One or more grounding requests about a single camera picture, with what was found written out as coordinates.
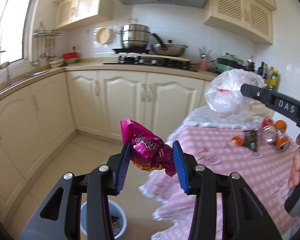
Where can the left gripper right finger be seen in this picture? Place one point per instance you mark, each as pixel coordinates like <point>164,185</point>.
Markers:
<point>244,216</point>

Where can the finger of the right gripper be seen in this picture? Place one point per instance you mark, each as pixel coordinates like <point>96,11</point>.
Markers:
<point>255,93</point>

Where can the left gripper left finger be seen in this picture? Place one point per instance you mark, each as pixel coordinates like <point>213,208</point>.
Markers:
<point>58,216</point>

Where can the clear plastic bag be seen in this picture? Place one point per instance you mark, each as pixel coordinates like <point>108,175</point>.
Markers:
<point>223,94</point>

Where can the orange round wrapper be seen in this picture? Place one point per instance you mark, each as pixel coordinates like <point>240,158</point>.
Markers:
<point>238,141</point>

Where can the magenta snack wrapper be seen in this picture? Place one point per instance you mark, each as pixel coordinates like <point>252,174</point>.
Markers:
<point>149,152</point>

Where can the light blue trash bin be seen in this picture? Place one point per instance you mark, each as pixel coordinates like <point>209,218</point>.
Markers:
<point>117,215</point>

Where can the trash inside bin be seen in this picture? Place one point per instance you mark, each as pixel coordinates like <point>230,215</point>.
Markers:
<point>116,225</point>

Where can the cream kitchen cabinets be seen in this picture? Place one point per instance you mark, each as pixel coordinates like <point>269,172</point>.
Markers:
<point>39,113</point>

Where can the person right hand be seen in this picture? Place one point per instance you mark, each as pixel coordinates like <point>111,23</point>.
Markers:
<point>294,178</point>

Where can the green yellow condiment bottle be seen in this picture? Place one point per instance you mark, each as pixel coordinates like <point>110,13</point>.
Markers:
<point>272,85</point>

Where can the clear yellow plastic wrapper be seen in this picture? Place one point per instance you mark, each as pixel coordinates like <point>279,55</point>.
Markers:
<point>256,119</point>

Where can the dark soy sauce bottle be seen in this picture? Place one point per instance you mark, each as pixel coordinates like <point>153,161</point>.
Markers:
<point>250,65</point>

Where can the orange soda can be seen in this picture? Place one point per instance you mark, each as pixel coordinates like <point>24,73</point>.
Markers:
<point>282,140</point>

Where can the red soda can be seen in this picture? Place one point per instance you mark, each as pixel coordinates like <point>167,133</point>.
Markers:
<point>268,131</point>

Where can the small black packet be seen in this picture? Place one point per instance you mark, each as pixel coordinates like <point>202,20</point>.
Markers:
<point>250,139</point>

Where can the green electric grill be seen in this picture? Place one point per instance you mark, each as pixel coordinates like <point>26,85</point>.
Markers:
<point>228,62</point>

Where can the pink checkered tablecloth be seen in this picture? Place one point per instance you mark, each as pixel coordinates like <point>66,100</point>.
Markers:
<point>208,138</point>

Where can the pink utensil holder cup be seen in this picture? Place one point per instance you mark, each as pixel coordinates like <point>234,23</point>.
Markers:
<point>204,56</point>

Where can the cream upper cabinets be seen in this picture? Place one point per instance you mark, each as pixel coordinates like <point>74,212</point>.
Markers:
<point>251,19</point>

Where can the red bowl on counter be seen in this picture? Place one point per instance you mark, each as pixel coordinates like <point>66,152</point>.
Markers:
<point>71,57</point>

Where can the black gas stove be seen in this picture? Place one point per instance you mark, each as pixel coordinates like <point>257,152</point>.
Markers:
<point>143,57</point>

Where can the steel stacked steamer pot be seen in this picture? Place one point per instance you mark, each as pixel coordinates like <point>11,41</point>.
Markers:
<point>134,35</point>

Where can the round bamboo trivet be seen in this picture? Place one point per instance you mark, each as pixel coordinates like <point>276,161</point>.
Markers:
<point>104,36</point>

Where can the hanging utensil rack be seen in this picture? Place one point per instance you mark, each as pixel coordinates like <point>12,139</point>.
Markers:
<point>44,44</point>

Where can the window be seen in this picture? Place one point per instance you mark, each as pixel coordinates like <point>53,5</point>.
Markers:
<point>13,14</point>

